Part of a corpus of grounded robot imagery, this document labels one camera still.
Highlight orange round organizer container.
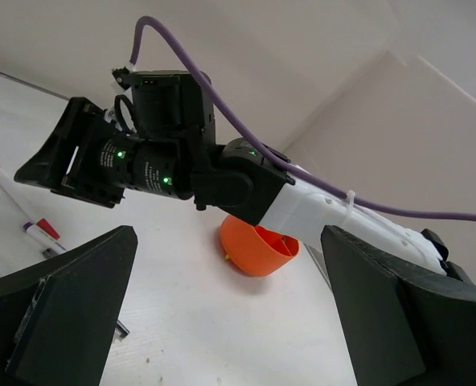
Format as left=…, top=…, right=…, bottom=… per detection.
left=219, top=215, right=300, bottom=277

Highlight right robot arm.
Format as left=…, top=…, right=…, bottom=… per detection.
left=14, top=69, right=466, bottom=280

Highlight aluminium rail right side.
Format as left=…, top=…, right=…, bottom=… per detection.
left=305, top=244, right=331, bottom=290

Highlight white marker purple cap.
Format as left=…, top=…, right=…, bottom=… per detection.
left=23, top=222, right=67, bottom=255

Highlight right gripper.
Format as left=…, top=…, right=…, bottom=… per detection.
left=14, top=97, right=138, bottom=208

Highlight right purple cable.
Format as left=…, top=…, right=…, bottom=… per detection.
left=129, top=15, right=476, bottom=225

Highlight white pen red cap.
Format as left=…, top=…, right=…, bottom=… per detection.
left=0, top=167, right=47, bottom=232

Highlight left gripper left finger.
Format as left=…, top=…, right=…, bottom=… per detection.
left=0, top=226, right=137, bottom=385

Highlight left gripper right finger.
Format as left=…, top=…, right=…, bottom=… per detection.
left=321, top=227, right=476, bottom=385

